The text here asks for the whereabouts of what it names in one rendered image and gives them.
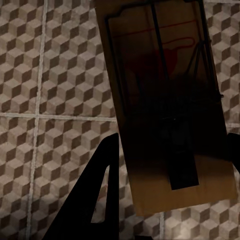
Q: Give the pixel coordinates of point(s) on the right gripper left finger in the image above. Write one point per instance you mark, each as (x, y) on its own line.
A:
(73, 221)

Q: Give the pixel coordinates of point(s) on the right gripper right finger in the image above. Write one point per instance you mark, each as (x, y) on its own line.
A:
(234, 145)

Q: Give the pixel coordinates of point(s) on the mousetrap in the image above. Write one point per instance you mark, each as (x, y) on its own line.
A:
(168, 106)

